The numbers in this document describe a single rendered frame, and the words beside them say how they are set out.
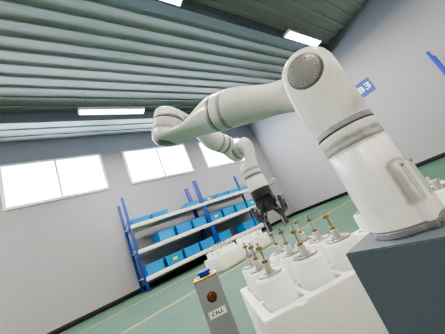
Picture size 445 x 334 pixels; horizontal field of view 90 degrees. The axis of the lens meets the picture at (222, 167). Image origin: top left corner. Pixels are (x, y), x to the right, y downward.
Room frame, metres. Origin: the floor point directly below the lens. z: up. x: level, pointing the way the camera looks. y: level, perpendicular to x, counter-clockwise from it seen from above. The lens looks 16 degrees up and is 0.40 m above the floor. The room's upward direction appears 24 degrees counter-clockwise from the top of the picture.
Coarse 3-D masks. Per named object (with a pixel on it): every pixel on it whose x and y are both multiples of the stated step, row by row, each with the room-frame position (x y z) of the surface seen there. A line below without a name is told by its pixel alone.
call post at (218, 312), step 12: (216, 276) 0.67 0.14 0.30; (204, 288) 0.66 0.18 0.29; (216, 288) 0.67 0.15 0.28; (204, 300) 0.66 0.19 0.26; (216, 300) 0.67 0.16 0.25; (204, 312) 0.66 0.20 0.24; (216, 312) 0.66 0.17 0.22; (228, 312) 0.67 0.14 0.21; (216, 324) 0.66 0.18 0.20; (228, 324) 0.67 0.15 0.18
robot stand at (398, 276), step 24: (408, 240) 0.32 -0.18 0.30; (432, 240) 0.30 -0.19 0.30; (360, 264) 0.37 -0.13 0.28; (384, 264) 0.35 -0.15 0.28; (408, 264) 0.32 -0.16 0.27; (432, 264) 0.31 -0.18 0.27; (384, 288) 0.36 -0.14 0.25; (408, 288) 0.34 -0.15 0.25; (432, 288) 0.32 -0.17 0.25; (384, 312) 0.37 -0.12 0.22; (408, 312) 0.35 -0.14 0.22; (432, 312) 0.33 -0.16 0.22
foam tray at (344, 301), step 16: (336, 272) 0.71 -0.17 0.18; (352, 272) 0.66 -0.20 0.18; (320, 288) 0.65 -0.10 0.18; (336, 288) 0.64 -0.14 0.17; (352, 288) 0.65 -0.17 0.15; (256, 304) 0.74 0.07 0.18; (288, 304) 0.64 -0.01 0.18; (304, 304) 0.62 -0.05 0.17; (320, 304) 0.63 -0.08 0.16; (336, 304) 0.64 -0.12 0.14; (352, 304) 0.65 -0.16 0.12; (368, 304) 0.65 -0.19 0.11; (256, 320) 0.77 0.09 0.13; (272, 320) 0.61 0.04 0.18; (288, 320) 0.61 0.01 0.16; (304, 320) 0.62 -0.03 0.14; (320, 320) 0.63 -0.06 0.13; (336, 320) 0.63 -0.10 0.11; (352, 320) 0.64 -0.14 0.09; (368, 320) 0.65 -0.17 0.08
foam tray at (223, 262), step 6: (240, 246) 3.20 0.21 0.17; (228, 252) 3.03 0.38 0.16; (234, 252) 3.10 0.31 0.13; (240, 252) 3.17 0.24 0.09; (216, 258) 3.00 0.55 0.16; (222, 258) 2.95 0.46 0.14; (228, 258) 3.01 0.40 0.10; (234, 258) 3.07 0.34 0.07; (240, 258) 3.14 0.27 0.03; (210, 264) 3.12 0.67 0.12; (216, 264) 3.03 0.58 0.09; (222, 264) 2.94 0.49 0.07; (228, 264) 2.98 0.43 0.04; (234, 264) 3.05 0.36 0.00; (210, 270) 3.16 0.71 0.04; (216, 270) 3.07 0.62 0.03; (222, 270) 2.97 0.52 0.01
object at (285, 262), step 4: (292, 256) 0.79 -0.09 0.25; (280, 260) 0.82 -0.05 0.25; (284, 260) 0.80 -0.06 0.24; (288, 260) 0.79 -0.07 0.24; (284, 264) 0.81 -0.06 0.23; (288, 264) 0.79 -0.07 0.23; (288, 268) 0.80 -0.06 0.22; (292, 268) 0.79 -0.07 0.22; (292, 272) 0.80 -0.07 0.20; (292, 276) 0.80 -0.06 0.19; (296, 276) 0.79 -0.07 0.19; (292, 280) 0.81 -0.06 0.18; (296, 280) 0.79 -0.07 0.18
